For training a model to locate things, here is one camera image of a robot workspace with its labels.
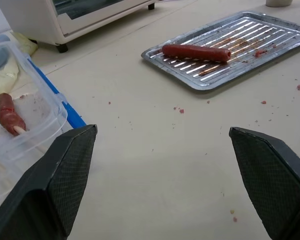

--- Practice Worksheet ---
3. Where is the long red sausage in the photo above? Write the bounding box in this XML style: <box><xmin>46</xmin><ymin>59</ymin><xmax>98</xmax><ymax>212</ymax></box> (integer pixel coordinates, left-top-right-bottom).
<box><xmin>161</xmin><ymin>43</ymin><xmax>232</xmax><ymax>63</ymax></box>

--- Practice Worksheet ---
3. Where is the silver ridged baking tray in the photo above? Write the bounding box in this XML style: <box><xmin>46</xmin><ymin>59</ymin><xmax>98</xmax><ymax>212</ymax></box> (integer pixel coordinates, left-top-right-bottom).
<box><xmin>141</xmin><ymin>10</ymin><xmax>300</xmax><ymax>91</ymax></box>

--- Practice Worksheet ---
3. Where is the white round cup base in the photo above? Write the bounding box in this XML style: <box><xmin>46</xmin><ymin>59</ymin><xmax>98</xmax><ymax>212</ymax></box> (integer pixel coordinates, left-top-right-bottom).
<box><xmin>265</xmin><ymin>0</ymin><xmax>293</xmax><ymax>8</ymax></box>

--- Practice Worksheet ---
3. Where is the white toaster oven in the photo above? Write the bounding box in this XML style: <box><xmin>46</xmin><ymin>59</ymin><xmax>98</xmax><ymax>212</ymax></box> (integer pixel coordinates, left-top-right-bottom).
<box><xmin>0</xmin><ymin>0</ymin><xmax>161</xmax><ymax>54</ymax></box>

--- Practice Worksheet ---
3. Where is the yellowish plastic bag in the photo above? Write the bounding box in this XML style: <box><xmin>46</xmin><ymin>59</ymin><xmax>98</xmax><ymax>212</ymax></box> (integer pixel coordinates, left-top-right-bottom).
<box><xmin>0</xmin><ymin>31</ymin><xmax>38</xmax><ymax>96</ymax></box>

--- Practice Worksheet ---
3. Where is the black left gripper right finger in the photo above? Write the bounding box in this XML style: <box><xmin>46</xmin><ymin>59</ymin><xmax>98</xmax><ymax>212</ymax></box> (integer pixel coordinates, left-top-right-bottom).
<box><xmin>228</xmin><ymin>126</ymin><xmax>300</xmax><ymax>240</ymax></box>

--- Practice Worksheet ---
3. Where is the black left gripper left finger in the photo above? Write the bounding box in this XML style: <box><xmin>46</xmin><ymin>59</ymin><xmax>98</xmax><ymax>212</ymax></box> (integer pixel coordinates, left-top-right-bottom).
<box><xmin>0</xmin><ymin>124</ymin><xmax>98</xmax><ymax>240</ymax></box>

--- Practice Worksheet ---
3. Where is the clear plastic container blue clip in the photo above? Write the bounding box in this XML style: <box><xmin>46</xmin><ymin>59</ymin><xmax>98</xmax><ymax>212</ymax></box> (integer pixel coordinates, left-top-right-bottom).
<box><xmin>0</xmin><ymin>33</ymin><xmax>88</xmax><ymax>202</ymax></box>

